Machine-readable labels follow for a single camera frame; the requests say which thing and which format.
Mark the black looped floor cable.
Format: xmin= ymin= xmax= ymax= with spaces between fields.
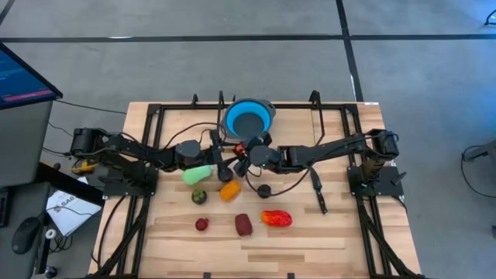
xmin=460 ymin=145 xmax=496 ymax=199

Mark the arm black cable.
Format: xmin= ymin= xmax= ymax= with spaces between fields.
xmin=162 ymin=122 xmax=228 ymax=152
xmin=244 ymin=164 xmax=317 ymax=198

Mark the blue bowl with gray rim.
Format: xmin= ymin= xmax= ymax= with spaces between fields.
xmin=220 ymin=98 xmax=277 ymax=141

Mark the dark gray desk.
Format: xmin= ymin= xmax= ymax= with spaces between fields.
xmin=0 ymin=181 xmax=53 ymax=279

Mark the black computer mouse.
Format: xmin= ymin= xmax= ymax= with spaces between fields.
xmin=11 ymin=216 xmax=42 ymax=256

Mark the thin black floor cable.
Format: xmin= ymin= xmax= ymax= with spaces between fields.
xmin=53 ymin=98 xmax=129 ymax=116
xmin=48 ymin=122 xmax=74 ymax=139

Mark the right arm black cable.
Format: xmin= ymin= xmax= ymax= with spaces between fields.
xmin=244 ymin=164 xmax=317 ymax=198

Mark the black desk beam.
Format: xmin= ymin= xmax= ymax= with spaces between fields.
xmin=34 ymin=161 xmax=106 ymax=207

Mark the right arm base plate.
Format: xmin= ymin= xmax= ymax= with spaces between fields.
xmin=346 ymin=165 xmax=405 ymax=198

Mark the thick black cable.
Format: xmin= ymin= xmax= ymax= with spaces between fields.
xmin=91 ymin=195 xmax=129 ymax=270

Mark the green pear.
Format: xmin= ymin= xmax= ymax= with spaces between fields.
xmin=181 ymin=164 xmax=213 ymax=186

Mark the gray furniture leg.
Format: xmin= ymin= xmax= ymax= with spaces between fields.
xmin=463 ymin=139 xmax=496 ymax=163

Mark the black keyboard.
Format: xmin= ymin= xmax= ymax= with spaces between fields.
xmin=0 ymin=187 xmax=12 ymax=229

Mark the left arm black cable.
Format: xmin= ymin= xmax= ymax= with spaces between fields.
xmin=162 ymin=122 xmax=228 ymax=152

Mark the white booklet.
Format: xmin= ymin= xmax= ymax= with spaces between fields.
xmin=45 ymin=176 xmax=102 ymax=237

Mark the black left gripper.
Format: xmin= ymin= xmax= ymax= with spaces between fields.
xmin=201 ymin=129 xmax=239 ymax=184

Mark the computer monitor with blue screen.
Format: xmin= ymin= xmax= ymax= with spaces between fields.
xmin=0 ymin=41 xmax=64 ymax=112

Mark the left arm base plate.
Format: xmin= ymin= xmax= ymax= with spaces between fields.
xmin=101 ymin=165 xmax=159 ymax=198

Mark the dark purple mangosteen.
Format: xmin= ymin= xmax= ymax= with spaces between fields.
xmin=191 ymin=188 xmax=208 ymax=205

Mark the dark red block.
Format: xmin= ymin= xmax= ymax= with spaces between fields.
xmin=234 ymin=213 xmax=253 ymax=237

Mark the yellow cable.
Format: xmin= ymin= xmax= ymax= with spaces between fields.
xmin=71 ymin=160 xmax=98 ymax=174

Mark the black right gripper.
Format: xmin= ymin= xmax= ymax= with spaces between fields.
xmin=233 ymin=132 xmax=274 ymax=177

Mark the red and orange fruit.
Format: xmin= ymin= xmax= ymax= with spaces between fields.
xmin=260 ymin=209 xmax=293 ymax=228

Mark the black aluminium table frame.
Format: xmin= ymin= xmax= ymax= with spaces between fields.
xmin=88 ymin=91 xmax=427 ymax=279

